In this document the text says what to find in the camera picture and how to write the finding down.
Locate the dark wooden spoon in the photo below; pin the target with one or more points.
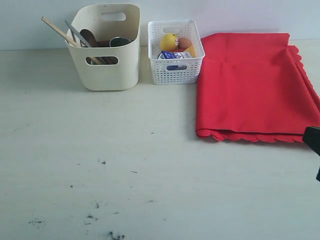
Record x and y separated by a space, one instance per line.
89 37

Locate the brown egg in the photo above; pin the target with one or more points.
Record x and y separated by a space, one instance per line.
184 43

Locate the cream plastic storage bin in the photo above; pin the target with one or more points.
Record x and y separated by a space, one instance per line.
108 68

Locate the yellow cheese wedge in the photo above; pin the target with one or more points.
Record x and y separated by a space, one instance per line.
191 50

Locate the brown wooden plate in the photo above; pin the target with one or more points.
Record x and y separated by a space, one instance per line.
103 43

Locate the stainless steel cup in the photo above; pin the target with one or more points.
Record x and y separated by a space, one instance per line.
119 41

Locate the red scalloped table cloth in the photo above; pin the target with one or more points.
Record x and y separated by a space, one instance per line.
253 87

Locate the wooden chopstick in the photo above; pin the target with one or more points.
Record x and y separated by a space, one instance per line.
68 39
74 38

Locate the stainless steel table knife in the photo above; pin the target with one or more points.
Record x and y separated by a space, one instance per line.
76 33

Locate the white perforated plastic basket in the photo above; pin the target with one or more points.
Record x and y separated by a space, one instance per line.
182 28

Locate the blue white milk carton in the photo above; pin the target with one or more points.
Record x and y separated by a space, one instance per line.
167 55

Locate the yellow lemon with sticker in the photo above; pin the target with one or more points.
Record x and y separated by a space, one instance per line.
169 42

